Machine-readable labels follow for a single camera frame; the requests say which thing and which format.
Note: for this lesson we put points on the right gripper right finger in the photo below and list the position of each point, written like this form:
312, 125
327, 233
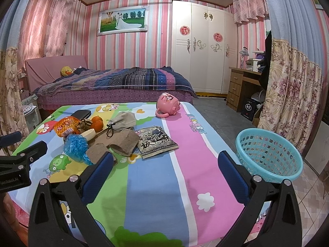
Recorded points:
282, 225

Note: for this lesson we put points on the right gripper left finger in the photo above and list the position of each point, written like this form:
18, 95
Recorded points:
59, 215

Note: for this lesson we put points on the blue plastic bag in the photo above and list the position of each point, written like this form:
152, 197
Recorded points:
75, 147

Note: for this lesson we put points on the orange snack wrapper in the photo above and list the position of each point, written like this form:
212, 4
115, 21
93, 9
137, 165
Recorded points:
66, 126

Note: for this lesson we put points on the cream round lid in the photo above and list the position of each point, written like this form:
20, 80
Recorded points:
89, 134

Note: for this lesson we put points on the mandarin orange front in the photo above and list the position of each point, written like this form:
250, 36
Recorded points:
97, 125

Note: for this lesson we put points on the mandarin orange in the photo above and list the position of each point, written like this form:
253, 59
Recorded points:
96, 118
97, 125

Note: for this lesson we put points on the brown cardboard scrap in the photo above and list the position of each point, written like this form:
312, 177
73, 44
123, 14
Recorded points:
84, 125

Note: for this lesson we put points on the floral curtain left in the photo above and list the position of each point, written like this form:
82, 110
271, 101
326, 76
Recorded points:
12, 117

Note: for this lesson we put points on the floral curtain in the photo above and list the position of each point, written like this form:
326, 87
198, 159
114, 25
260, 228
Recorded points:
296, 71
12, 117

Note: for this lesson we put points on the bedside cabinet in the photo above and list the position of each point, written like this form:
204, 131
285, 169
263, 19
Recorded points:
31, 112

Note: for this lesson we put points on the turquoise plastic basket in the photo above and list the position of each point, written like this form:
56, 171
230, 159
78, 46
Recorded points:
268, 155

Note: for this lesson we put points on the brown paper piece small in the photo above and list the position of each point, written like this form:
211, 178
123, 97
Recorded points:
96, 151

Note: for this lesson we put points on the black wallet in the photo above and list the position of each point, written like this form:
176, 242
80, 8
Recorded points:
81, 114

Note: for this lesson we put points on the mandarin orange back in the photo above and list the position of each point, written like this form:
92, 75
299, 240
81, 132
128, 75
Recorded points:
96, 118

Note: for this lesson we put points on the pink headboard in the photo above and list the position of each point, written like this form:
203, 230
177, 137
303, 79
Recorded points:
44, 70

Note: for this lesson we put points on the yellow duck plush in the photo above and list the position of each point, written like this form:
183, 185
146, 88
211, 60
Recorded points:
66, 71

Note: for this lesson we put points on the colourful cartoon bed sheet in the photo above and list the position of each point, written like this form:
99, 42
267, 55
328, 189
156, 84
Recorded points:
177, 198

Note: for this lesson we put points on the floral curtain right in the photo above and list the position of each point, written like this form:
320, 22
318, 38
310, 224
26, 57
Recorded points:
296, 71

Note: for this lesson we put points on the black and beige snack bag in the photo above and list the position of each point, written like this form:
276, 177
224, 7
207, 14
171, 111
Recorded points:
153, 141

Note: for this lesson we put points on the purple bed with quilt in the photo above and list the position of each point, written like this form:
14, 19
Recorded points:
87, 86

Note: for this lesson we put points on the pink window curtain left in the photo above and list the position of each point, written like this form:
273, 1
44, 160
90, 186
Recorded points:
44, 29

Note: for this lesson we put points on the wooden desk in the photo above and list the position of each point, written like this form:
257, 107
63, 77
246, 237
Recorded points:
243, 84

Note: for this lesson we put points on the black hanging garment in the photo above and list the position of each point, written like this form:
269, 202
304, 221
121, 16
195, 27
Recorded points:
263, 81

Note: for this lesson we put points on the white printer on desk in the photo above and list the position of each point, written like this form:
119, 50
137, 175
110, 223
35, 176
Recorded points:
254, 58

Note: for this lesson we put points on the pink cartoon mug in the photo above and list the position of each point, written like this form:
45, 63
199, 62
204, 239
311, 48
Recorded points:
167, 105

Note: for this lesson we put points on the desk lamp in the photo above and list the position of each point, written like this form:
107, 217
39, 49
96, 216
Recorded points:
243, 54

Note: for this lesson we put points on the framed wedding photo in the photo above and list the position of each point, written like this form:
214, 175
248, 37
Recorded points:
123, 20

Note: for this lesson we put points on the white wardrobe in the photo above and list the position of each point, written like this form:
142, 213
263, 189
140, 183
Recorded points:
204, 46

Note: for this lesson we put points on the pink valance curtain right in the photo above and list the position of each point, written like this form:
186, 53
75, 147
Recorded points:
247, 10

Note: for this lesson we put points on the grey drawstring pouch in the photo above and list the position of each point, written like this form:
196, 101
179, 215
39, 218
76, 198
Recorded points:
124, 120

